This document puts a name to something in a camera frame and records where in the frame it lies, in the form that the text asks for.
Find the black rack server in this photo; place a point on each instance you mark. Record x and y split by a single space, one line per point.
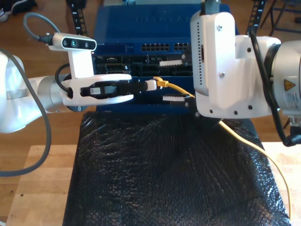
141 68

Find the blue metal chair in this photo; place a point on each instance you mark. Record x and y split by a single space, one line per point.
285 29

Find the black woven mat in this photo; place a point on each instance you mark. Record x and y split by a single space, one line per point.
164 176

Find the dark sneaker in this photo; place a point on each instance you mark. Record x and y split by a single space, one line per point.
23 5

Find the white sneaker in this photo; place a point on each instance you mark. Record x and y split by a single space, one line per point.
2 15

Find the blue network switch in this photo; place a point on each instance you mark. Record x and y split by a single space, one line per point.
141 23

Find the black perforated rack post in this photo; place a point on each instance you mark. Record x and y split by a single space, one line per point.
78 16
256 14

